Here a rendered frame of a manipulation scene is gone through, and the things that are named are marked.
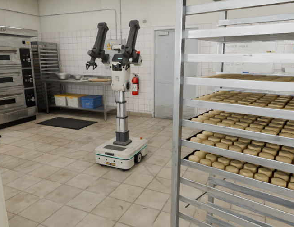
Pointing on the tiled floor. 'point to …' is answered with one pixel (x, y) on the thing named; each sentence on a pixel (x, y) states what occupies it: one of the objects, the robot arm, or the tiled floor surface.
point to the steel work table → (81, 84)
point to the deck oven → (14, 77)
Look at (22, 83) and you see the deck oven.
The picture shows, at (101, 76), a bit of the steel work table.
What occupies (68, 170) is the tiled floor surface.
